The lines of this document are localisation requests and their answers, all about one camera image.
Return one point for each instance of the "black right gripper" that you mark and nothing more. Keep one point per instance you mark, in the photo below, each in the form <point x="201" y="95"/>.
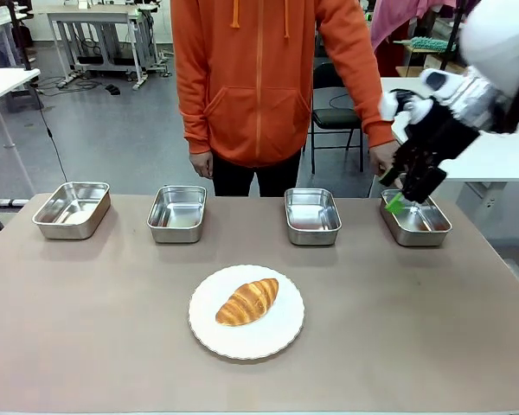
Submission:
<point x="441" y="136"/>

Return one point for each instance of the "person's left forearm orange sleeve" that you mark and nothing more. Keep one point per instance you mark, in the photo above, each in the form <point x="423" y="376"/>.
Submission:
<point x="374" y="112"/>

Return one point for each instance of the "person's right forearm orange sleeve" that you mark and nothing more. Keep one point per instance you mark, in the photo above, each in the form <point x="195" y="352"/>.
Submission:
<point x="198" y="125"/>

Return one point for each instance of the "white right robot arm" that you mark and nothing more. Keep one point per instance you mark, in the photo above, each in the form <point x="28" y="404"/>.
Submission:
<point x="497" y="39"/>

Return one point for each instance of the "rectangular stainless steel container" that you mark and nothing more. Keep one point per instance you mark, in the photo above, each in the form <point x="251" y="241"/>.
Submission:
<point x="428" y="225"/>
<point x="177" y="214"/>
<point x="71" y="209"/>
<point x="312" y="216"/>

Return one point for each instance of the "golden brown croissant bread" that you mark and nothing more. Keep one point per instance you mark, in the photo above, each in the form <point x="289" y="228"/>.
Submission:
<point x="246" y="302"/>

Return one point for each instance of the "person's left hand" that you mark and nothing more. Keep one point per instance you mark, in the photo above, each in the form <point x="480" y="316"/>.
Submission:
<point x="380" y="157"/>

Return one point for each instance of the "person's right hand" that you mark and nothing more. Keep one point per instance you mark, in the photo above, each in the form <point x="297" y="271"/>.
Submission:
<point x="202" y="163"/>

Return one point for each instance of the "large white side table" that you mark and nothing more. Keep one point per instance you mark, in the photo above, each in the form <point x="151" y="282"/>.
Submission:
<point x="493" y="160"/>

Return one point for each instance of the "black folding chair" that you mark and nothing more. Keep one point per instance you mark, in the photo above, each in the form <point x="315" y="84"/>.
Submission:
<point x="335" y="116"/>

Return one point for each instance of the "wooden shelf unit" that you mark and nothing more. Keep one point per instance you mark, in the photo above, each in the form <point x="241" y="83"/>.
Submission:
<point x="415" y="71"/>

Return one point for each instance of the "teal microfibre duster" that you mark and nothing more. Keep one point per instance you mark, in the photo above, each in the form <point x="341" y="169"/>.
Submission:
<point x="428" y="42"/>

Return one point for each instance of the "pink hanging cloth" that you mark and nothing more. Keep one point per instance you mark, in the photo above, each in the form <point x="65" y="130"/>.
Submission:
<point x="393" y="21"/>

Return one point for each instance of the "black trousers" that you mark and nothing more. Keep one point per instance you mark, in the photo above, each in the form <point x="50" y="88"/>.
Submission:
<point x="242" y="181"/>

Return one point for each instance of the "person in orange hoodie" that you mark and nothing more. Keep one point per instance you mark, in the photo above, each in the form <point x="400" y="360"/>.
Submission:
<point x="257" y="78"/>

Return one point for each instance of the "white scalloped plate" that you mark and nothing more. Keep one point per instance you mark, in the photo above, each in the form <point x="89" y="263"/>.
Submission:
<point x="251" y="342"/>

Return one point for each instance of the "black foot pedal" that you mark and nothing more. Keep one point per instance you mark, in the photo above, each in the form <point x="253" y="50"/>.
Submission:
<point x="112" y="89"/>

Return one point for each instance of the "grey background workbench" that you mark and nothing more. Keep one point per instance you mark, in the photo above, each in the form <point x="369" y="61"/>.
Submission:
<point x="95" y="17"/>

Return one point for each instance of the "white power strip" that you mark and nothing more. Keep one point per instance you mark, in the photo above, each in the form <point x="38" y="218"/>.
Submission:
<point x="10" y="202"/>

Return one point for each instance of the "small white side table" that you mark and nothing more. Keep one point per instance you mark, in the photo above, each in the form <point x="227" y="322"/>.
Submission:
<point x="0" y="84"/>

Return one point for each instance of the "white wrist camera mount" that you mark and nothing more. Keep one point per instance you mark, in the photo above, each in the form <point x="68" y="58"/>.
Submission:
<point x="408" y="113"/>

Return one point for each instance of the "black camera stand pole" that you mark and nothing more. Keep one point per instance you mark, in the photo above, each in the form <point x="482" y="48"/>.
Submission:
<point x="21" y="39"/>
<point x="452" y="43"/>

